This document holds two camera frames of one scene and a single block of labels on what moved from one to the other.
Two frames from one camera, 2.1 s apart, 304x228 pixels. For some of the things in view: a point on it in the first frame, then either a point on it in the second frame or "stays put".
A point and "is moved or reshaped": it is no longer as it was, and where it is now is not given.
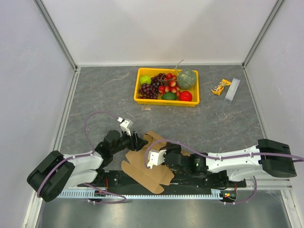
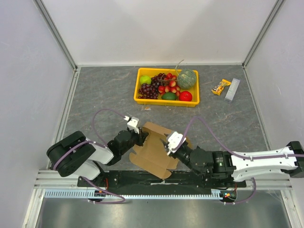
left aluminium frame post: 55,33 stays put
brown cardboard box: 154,178 is moved or reshaped
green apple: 145,79 stays put
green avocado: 170,96 stays put
